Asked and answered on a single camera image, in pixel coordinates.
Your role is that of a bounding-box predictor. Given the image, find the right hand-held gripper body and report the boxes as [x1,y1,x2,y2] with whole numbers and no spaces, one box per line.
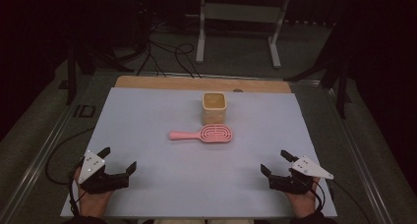
[268,155,335,196]

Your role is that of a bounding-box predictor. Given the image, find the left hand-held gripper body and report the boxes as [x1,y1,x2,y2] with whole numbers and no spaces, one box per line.
[78,149,131,196]

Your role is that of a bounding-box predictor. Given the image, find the pink hairbrush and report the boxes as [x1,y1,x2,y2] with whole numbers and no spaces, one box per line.
[168,123,234,144]

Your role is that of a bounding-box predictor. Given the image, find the cream square cup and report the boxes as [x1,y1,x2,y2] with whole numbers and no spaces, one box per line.
[201,91,228,126]

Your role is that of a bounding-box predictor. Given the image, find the person's left hand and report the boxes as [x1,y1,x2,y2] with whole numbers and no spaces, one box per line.
[73,166,114,218]

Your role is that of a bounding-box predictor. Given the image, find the person's right hand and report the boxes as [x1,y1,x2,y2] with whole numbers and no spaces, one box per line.
[284,177,321,219]

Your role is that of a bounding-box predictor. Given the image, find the black tripod stand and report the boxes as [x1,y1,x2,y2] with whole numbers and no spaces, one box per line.
[282,19,353,120]
[64,41,136,106]

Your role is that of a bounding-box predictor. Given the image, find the white metal stand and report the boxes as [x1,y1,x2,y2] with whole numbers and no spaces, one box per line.
[185,0,292,70]

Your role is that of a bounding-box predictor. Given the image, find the left hand-held gripper cable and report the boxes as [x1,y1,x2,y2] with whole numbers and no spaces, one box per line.
[44,127,96,187]

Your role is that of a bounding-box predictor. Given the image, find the hand-held gripper cable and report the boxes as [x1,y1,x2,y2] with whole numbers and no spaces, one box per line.
[314,179,372,224]
[44,127,96,187]

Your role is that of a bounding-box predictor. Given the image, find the right hand-held gripper cable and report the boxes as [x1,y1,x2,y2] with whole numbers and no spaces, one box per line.
[314,179,372,224]

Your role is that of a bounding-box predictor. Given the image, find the aluminium floor rail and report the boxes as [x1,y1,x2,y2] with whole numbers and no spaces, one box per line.
[323,85,395,224]
[0,76,96,224]

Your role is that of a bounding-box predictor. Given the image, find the black cable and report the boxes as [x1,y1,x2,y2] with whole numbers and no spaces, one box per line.
[135,24,166,79]
[174,42,203,80]

